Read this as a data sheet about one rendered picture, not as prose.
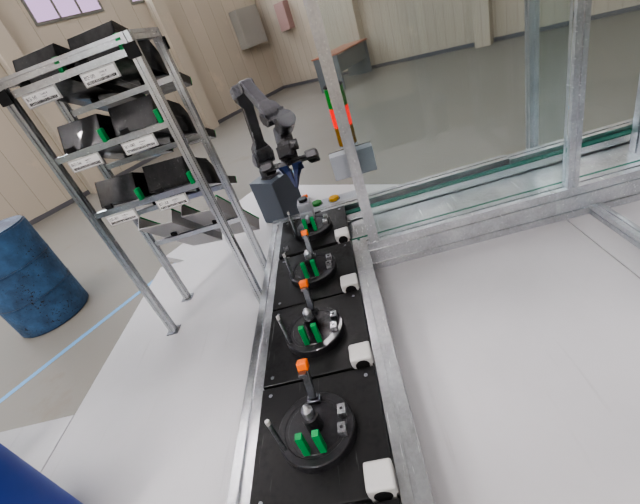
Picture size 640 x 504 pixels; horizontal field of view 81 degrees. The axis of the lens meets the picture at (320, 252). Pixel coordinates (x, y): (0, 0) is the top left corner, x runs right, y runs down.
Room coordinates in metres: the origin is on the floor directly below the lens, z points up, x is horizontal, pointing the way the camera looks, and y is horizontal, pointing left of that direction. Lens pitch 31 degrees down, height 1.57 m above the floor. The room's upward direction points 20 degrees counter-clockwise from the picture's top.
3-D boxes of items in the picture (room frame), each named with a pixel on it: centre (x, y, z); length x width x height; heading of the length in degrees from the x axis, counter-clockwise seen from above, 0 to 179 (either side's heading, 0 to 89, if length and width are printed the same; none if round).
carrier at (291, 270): (0.90, 0.04, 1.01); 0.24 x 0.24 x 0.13; 81
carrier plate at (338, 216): (1.15, -0.01, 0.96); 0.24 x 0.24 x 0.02; 81
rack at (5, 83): (1.08, 0.37, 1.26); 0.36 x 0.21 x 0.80; 81
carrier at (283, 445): (0.41, 0.11, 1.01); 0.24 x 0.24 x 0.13; 81
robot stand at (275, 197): (1.58, 0.09, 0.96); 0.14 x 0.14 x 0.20; 45
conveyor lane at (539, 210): (1.08, -0.30, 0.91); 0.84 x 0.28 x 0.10; 81
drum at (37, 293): (3.18, 2.54, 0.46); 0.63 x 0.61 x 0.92; 136
